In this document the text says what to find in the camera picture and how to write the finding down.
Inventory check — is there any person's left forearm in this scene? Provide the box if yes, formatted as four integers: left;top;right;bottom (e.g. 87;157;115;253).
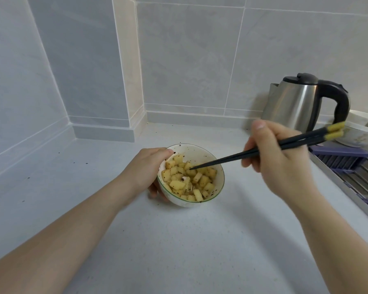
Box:
0;174;139;294

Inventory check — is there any person's left hand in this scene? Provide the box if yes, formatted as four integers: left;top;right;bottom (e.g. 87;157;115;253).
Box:
119;147;174;203

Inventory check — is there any pile of seasoned potato cubes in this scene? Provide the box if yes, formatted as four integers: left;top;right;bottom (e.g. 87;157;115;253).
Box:
161;154;218;202

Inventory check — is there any metal sink drying rack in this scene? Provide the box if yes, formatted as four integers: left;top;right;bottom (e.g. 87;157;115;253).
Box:
309;151;368;229

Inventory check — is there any white speckled ceramic bowl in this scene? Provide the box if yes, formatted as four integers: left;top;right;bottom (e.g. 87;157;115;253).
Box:
157;144;226;208

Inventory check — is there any plain white bowl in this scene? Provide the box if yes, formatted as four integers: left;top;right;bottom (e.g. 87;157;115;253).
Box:
347;109;368;129

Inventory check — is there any stainless steel electric kettle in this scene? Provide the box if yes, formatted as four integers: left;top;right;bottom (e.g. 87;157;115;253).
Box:
260;73;351;135

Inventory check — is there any black chopstick with yellow end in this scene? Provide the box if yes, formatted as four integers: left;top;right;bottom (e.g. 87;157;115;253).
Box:
199;130;345;169
189;121;346;170

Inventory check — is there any person's right forearm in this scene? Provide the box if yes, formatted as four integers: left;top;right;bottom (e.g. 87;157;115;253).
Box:
290;186;368;294

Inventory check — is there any white bowl with floral print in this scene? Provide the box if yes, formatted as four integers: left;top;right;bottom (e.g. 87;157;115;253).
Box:
342;120;368;149

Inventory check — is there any person's right hand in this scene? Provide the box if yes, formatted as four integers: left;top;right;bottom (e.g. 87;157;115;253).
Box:
241;119;319;208

